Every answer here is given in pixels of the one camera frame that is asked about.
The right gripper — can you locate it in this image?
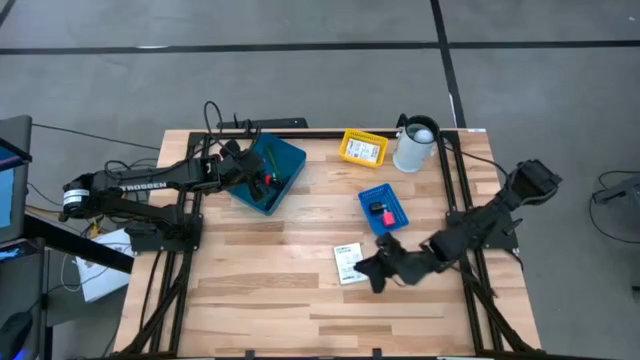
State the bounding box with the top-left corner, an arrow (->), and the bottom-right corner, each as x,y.
353,232 -> 444,295

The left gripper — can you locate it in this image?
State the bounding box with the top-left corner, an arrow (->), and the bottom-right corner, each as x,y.
218,139 -> 288,203

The black cable with red strap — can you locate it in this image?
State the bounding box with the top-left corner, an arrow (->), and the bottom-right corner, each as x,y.
249,172 -> 287,202

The white printed packet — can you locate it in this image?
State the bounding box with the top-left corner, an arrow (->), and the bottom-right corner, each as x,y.
345,138 -> 383,164
332,242 -> 370,287

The teal plastic bin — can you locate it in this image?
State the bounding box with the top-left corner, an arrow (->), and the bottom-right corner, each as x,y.
222,133 -> 308,217

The black electronics box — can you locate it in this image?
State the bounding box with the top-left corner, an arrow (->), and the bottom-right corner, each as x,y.
215,116 -> 310,131

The blue plastic basket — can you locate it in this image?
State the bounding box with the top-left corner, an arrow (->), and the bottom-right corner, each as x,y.
357,183 -> 410,238

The yellow plastic basket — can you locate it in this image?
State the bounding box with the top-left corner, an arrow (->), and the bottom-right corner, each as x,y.
338,127 -> 391,171

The white cylindrical container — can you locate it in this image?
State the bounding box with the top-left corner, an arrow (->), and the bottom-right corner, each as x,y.
392,113 -> 441,175

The white box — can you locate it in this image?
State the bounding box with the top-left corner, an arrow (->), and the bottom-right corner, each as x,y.
74,227 -> 135,304

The black desk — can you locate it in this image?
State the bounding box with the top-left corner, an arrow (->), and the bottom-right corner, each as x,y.
0,212 -> 135,360

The computer monitor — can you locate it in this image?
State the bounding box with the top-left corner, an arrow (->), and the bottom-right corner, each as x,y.
0,114 -> 34,246

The grey floor device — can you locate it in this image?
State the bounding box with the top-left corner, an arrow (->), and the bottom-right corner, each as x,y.
592,172 -> 640,206

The black computer mouse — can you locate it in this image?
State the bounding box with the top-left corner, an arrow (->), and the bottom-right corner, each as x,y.
0,310 -> 34,360

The black aluminium table frame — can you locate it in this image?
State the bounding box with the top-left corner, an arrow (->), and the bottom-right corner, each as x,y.
119,128 -> 541,359

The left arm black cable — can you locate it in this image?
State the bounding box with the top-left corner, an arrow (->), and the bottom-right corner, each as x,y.
99,100 -> 261,174

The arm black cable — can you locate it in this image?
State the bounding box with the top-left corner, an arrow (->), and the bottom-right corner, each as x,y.
439,142 -> 511,184
99,100 -> 261,174

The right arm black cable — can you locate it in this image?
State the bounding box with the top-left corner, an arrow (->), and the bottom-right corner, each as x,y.
439,142 -> 511,184

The thin black floor cable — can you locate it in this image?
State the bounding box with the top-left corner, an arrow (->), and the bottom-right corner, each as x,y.
30,122 -> 161,151

